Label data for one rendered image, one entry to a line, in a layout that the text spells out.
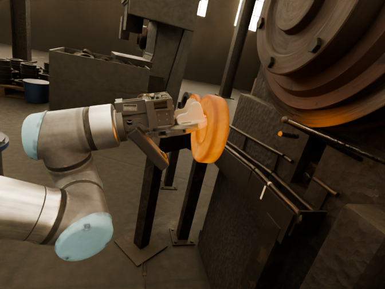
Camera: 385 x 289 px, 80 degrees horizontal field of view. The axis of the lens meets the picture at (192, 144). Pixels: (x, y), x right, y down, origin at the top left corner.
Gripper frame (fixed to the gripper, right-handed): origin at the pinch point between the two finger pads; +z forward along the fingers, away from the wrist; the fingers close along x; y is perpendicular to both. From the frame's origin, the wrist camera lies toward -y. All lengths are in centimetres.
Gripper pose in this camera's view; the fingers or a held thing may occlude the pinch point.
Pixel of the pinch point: (209, 121)
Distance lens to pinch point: 53.6
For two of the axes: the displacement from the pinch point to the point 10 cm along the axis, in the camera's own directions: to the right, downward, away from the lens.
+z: 9.7, -1.6, 2.0
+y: -0.7, -9.1, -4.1
